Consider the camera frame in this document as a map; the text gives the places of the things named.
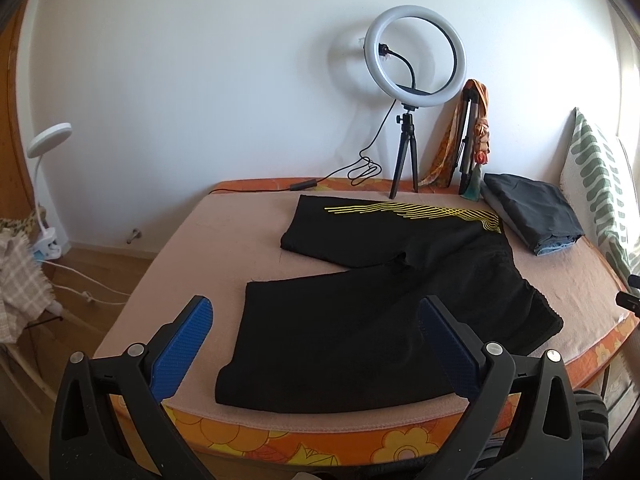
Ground black pants with yellow stripes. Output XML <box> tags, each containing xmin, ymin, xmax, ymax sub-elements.
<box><xmin>215</xmin><ymin>195</ymin><xmax>563</xmax><ymax>414</ymax></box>

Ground orange floral mattress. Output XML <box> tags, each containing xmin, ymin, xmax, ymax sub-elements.
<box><xmin>165</xmin><ymin>179</ymin><xmax>626</xmax><ymax>467</ymax></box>

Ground pink bed blanket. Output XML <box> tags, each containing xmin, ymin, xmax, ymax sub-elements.
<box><xmin>96</xmin><ymin>193</ymin><xmax>638</xmax><ymax>434</ymax></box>

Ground beige checkered cloth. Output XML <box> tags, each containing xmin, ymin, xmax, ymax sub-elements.
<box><xmin>0</xmin><ymin>229</ymin><xmax>54</xmax><ymax>344</ymax></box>

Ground white clip desk lamp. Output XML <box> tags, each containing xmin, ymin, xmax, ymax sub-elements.
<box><xmin>25</xmin><ymin>121</ymin><xmax>74</xmax><ymax>261</ymax></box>

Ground folded dark grey garment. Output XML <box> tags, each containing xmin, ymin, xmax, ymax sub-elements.
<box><xmin>482</xmin><ymin>174</ymin><xmax>585</xmax><ymax>256</ymax></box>

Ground orange floral umbrella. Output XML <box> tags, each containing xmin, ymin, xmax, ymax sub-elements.
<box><xmin>419</xmin><ymin>79</ymin><xmax>490</xmax><ymax>200</ymax></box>

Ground wooden door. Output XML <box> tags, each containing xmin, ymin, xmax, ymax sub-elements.
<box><xmin>0</xmin><ymin>0</ymin><xmax>34</xmax><ymax>220</ymax></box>

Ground green patterned white pillow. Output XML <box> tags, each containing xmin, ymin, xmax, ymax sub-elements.
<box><xmin>560</xmin><ymin>110</ymin><xmax>639</xmax><ymax>281</ymax></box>

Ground black mini tripod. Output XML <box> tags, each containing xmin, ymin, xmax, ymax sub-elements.
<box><xmin>388</xmin><ymin>104</ymin><xmax>419</xmax><ymax>200</ymax></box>

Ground white power cable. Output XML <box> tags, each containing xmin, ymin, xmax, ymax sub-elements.
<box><xmin>41</xmin><ymin>259</ymin><xmax>134</xmax><ymax>307</ymax></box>

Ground black ring light cable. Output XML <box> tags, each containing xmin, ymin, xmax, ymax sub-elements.
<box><xmin>208</xmin><ymin>102</ymin><xmax>402</xmax><ymax>195</ymax></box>

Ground white ring light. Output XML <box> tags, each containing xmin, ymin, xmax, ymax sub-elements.
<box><xmin>362</xmin><ymin>4</ymin><xmax>466</xmax><ymax>108</ymax></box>

